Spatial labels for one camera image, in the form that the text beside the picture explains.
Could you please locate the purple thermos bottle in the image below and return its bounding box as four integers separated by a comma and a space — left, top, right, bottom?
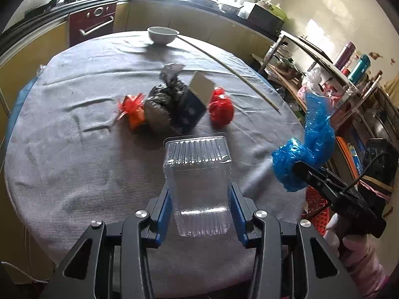
334, 42, 356, 70

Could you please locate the person's right hand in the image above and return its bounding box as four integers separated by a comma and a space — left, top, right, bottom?
324, 213, 345, 250

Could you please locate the clear plastic clamshell container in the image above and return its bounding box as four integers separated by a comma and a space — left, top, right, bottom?
163, 133, 233, 238

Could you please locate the long thin wooden stick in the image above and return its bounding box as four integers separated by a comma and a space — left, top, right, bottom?
177, 36, 280, 111

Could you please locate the metal storage rack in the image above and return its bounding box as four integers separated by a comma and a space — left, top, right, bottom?
258, 30, 399, 178

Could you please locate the blue plastic bag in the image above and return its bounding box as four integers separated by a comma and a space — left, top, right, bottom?
272, 92, 336, 193

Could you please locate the red plastic bag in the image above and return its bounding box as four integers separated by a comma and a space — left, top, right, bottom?
208, 86, 234, 128

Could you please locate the orange plastic bag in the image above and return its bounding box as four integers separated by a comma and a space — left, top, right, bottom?
117, 93, 147, 131

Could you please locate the dark red oven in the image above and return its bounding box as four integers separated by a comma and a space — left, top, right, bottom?
69, 4, 118, 47

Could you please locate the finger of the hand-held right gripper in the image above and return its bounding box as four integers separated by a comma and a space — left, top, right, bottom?
294, 161, 347, 205

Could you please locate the grey tablecloth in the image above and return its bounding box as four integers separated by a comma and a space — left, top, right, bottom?
4, 30, 307, 290

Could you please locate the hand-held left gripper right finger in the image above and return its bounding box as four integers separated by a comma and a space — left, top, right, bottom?
227, 181, 359, 299

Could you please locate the person's right forearm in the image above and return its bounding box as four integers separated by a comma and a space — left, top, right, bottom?
340, 236, 391, 298

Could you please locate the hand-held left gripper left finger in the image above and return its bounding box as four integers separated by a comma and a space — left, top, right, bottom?
47, 182, 175, 299

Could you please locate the white ceramic bowl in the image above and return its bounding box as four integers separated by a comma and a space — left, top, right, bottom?
147, 26, 181, 45

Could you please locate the black microwave oven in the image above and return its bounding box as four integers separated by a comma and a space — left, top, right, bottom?
249, 4, 285, 35

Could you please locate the blue under cloth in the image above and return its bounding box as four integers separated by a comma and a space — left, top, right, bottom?
5, 65, 47, 144

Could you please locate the red plastic basket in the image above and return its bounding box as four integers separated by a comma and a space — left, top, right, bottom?
302, 186, 331, 235

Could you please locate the dark blue cardboard box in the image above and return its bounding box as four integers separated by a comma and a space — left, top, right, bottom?
174, 71, 215, 134

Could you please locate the black plastic bag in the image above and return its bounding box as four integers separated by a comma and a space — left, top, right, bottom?
144, 63, 189, 132

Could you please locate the teal thermos bottle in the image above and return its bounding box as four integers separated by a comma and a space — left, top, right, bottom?
348, 54, 371, 83

